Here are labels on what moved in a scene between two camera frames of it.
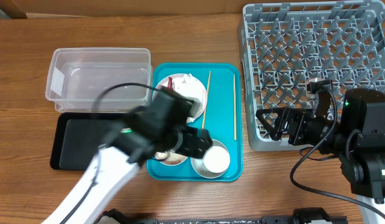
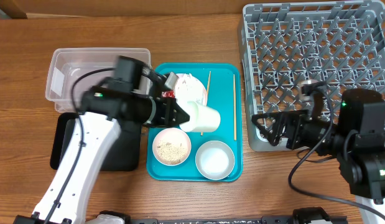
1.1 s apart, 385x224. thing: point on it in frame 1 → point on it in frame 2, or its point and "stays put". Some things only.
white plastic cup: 216,159 → 202,119
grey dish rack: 285,44 stays put
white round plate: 189,86 stays put
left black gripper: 196,147 → 166,117
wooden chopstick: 206,98 stays put
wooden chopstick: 234,108 stays put
